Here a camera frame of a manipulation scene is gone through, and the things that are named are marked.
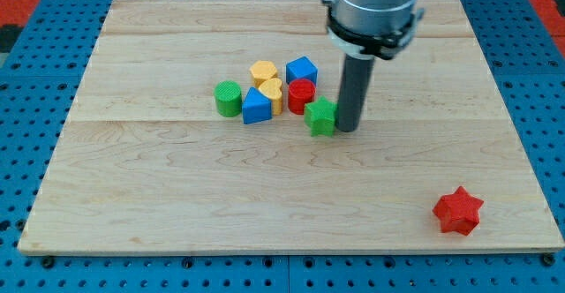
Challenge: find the blue triangle block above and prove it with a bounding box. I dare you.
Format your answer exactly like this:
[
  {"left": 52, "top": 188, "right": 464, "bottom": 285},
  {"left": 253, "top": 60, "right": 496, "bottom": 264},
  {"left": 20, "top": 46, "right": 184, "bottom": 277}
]
[{"left": 242, "top": 87, "right": 272, "bottom": 124}]

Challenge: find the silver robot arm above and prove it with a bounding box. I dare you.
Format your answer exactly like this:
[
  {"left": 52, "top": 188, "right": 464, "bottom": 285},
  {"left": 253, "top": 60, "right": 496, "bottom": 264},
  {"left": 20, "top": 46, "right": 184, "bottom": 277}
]
[{"left": 321, "top": 0, "right": 424, "bottom": 60}]

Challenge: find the yellow heart block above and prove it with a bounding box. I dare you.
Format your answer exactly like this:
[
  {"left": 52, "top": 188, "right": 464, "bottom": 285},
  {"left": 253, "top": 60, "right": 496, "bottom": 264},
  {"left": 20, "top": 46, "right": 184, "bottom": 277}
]
[{"left": 259, "top": 78, "right": 283, "bottom": 116}]

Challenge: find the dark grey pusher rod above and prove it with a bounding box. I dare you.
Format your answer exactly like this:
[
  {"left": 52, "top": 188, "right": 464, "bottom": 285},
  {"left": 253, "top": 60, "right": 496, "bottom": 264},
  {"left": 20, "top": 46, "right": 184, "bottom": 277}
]
[{"left": 336, "top": 55, "right": 374, "bottom": 132}]

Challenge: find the red star block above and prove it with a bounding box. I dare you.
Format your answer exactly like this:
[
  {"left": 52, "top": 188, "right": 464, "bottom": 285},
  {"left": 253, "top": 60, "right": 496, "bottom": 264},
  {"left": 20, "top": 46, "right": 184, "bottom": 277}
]
[{"left": 433, "top": 186, "right": 484, "bottom": 236}]

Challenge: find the wooden board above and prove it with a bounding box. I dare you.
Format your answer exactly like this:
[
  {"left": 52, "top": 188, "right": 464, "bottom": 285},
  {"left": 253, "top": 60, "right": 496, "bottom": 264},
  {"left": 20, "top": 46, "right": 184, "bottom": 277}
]
[{"left": 19, "top": 0, "right": 564, "bottom": 256}]

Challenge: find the blue cube block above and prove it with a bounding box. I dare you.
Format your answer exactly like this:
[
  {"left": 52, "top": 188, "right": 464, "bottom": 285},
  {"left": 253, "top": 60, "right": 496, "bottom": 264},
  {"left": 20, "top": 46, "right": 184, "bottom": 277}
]
[{"left": 286, "top": 56, "right": 319, "bottom": 85}]

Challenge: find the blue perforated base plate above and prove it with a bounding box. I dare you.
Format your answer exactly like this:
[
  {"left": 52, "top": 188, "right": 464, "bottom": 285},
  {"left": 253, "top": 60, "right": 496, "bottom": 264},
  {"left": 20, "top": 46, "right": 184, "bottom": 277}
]
[{"left": 1, "top": 0, "right": 564, "bottom": 292}]

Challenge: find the green star block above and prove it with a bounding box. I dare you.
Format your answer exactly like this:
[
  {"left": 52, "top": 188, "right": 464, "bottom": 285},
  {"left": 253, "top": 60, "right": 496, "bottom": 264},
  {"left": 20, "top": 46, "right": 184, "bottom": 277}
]
[{"left": 304, "top": 96, "right": 337, "bottom": 137}]

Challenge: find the red cylinder block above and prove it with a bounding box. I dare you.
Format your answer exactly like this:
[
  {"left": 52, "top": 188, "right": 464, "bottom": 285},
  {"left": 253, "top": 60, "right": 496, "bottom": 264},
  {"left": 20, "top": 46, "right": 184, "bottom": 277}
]
[{"left": 288, "top": 79, "right": 316, "bottom": 115}]

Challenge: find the green cylinder block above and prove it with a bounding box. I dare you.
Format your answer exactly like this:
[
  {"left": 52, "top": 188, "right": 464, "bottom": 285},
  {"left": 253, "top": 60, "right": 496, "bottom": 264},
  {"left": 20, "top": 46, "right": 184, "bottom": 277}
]
[{"left": 214, "top": 80, "right": 242, "bottom": 117}]

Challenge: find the yellow hexagon block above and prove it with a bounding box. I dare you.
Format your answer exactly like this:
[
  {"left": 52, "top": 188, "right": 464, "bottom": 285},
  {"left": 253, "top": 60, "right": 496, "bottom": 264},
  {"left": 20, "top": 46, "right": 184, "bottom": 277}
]
[{"left": 249, "top": 60, "right": 278, "bottom": 88}]

